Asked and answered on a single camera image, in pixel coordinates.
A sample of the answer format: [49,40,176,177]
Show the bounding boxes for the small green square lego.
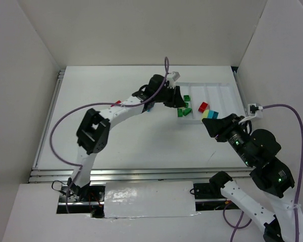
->
[183,95,191,102]

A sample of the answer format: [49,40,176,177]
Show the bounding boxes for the yellow and blue lego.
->
[201,109,219,119]

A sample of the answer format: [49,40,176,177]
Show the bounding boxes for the red flower lego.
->
[198,102,209,113]

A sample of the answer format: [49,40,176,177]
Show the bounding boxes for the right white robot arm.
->
[202,113,303,241]

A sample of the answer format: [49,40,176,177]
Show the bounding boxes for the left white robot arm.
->
[67,72,185,200]

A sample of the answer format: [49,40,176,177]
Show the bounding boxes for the white divided tray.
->
[177,82,245,125]

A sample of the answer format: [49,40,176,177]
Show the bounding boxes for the white taped cover plate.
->
[104,181,197,218]

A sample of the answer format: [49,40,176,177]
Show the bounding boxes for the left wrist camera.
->
[166,72,180,88]

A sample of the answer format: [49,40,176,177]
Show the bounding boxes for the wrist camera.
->
[166,72,180,88]
[239,103,264,124]

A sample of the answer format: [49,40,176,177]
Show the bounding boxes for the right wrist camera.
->
[239,103,264,124]

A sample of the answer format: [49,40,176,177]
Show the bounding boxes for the aluminium rail frame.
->
[29,66,250,183]

